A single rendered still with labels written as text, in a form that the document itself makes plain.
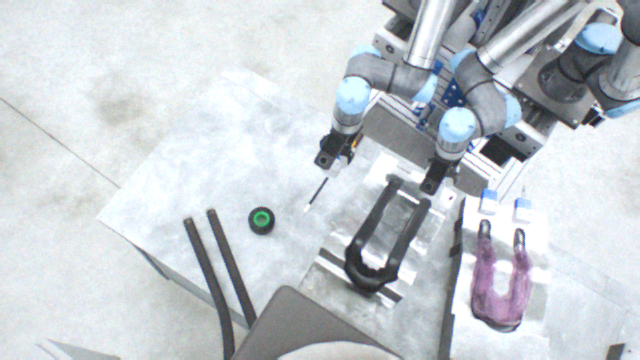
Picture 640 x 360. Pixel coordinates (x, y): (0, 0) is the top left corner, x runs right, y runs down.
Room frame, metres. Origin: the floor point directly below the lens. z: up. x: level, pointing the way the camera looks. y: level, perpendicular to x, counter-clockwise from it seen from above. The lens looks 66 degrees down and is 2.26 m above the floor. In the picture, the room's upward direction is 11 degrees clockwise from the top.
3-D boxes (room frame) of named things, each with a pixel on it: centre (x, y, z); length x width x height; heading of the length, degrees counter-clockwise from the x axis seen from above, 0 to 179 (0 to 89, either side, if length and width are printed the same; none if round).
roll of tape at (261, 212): (0.47, 0.14, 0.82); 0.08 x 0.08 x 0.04
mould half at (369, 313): (0.46, -0.21, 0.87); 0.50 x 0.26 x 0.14; 159
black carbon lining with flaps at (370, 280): (0.47, -0.23, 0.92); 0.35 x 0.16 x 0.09; 159
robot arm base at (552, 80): (1.02, -0.68, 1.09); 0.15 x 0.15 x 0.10
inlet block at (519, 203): (0.68, -0.64, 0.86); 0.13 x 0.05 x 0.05; 176
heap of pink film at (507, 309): (0.42, -0.57, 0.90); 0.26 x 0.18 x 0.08; 176
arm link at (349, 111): (0.67, -0.04, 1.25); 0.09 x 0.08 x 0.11; 174
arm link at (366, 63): (0.76, -0.07, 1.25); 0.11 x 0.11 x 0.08; 84
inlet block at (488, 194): (0.69, -0.53, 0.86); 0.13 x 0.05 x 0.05; 176
